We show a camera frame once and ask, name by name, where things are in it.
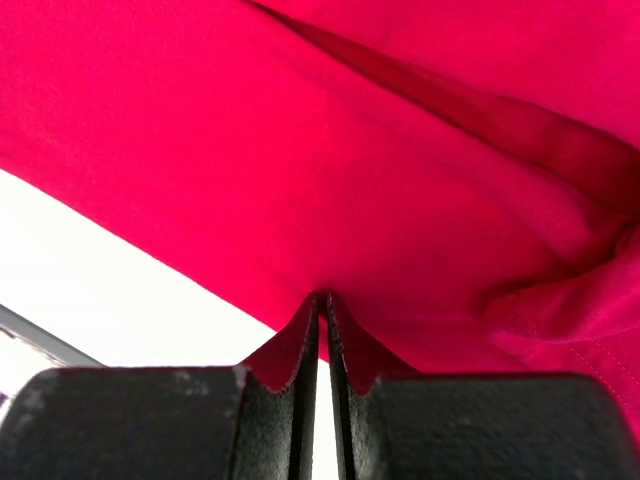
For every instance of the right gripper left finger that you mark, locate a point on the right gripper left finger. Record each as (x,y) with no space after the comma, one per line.
(252,420)

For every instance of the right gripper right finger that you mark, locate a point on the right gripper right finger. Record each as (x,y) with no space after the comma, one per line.
(394,422)

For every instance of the bright red t shirt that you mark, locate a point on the bright red t shirt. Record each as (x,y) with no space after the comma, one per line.
(463,174)

